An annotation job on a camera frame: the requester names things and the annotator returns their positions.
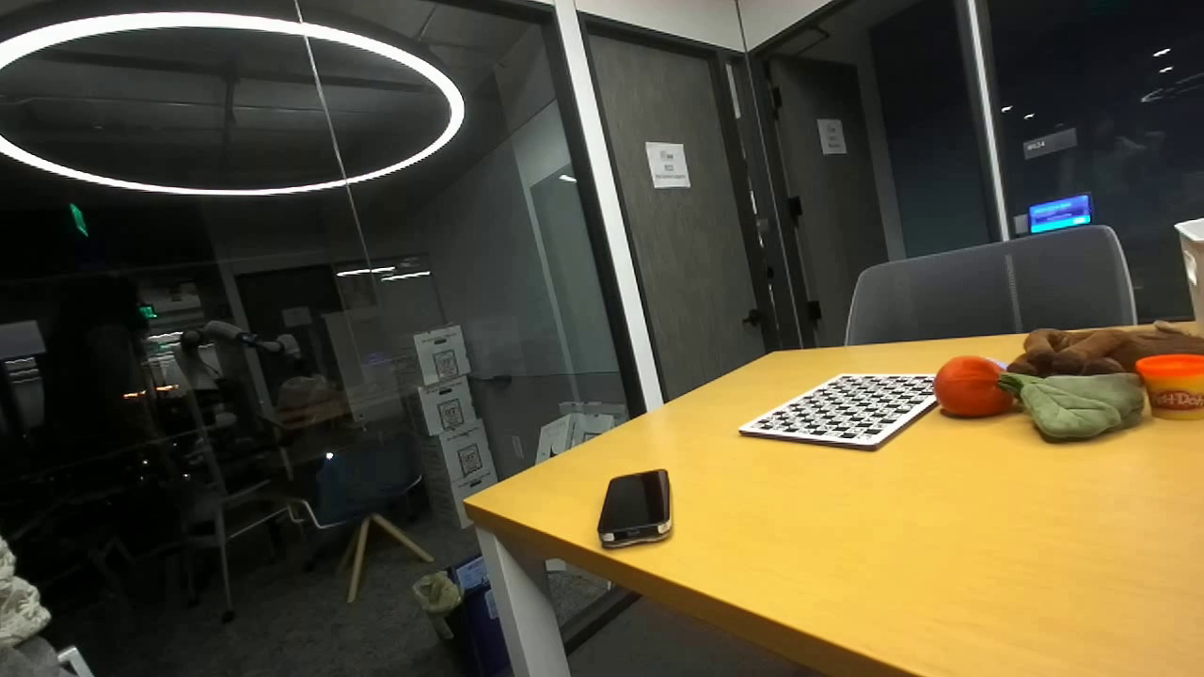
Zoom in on stacked white boxes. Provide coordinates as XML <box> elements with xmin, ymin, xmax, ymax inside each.
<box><xmin>413</xmin><ymin>322</ymin><xmax>498</xmax><ymax>497</ymax></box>

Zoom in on black smartphone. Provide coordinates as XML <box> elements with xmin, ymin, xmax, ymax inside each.
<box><xmin>597</xmin><ymin>468</ymin><xmax>672</xmax><ymax>550</ymax></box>

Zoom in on paper sign on door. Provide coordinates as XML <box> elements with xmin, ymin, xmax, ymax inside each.
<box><xmin>645</xmin><ymin>144</ymin><xmax>691</xmax><ymax>193</ymax></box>

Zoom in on white keyboard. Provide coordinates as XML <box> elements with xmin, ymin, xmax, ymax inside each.
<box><xmin>740</xmin><ymin>371</ymin><xmax>938</xmax><ymax>451</ymax></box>

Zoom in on blue chair wooden legs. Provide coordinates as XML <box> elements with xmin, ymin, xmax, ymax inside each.
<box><xmin>302</xmin><ymin>442</ymin><xmax>433</xmax><ymax>597</ymax></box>

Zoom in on paper sign on glass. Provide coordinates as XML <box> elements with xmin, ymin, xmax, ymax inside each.
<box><xmin>816</xmin><ymin>117</ymin><xmax>847</xmax><ymax>156</ymax></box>

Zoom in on orange ball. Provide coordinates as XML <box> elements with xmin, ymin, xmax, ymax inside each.
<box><xmin>933</xmin><ymin>357</ymin><xmax>1013</xmax><ymax>417</ymax></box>

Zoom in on brown cloth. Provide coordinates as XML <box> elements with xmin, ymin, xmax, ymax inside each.
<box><xmin>1013</xmin><ymin>322</ymin><xmax>1204</xmax><ymax>377</ymax></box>

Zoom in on grey office chair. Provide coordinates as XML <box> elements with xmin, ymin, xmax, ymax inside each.
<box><xmin>847</xmin><ymin>225</ymin><xmax>1136</xmax><ymax>342</ymax></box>

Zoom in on green cloth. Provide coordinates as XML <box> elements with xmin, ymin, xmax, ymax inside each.
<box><xmin>1001</xmin><ymin>371</ymin><xmax>1145</xmax><ymax>442</ymax></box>

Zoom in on blue lit screen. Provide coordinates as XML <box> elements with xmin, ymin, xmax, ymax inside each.
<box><xmin>1026</xmin><ymin>193</ymin><xmax>1092</xmax><ymax>231</ymax></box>

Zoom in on orange container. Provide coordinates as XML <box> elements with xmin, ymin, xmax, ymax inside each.
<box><xmin>1136</xmin><ymin>353</ymin><xmax>1204</xmax><ymax>413</ymax></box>

